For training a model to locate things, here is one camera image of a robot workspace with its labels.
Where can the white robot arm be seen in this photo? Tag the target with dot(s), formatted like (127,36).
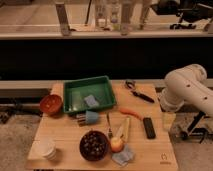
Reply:
(186,84)

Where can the green plastic tray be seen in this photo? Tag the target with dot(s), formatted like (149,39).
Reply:
(75,91)

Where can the blue sponge in tray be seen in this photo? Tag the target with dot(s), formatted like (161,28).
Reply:
(91,101)

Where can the orange carrot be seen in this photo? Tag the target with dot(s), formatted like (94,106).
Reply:
(129,112)

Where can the blue cup with brush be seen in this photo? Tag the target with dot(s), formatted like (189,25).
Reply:
(88,118)

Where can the metal fork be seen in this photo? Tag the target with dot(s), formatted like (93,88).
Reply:
(110,133)

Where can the wooden board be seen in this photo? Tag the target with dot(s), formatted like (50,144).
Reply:
(57,140)

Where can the black remote control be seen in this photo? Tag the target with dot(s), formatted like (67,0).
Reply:
(149,129)

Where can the red bowl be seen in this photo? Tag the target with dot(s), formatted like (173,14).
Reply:
(51,104)

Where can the apple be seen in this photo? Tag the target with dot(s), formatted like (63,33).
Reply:
(116,144)

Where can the dark bowl with food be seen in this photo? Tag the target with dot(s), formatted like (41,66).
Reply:
(93,145)

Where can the blue cloth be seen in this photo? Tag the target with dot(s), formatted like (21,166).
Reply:
(123,157)

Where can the white stacked bowls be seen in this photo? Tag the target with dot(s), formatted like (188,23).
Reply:
(46,148)

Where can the black office chair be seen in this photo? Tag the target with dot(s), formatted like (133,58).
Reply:
(188,11)

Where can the black handled scissors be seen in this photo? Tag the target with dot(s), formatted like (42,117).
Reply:
(131,86)

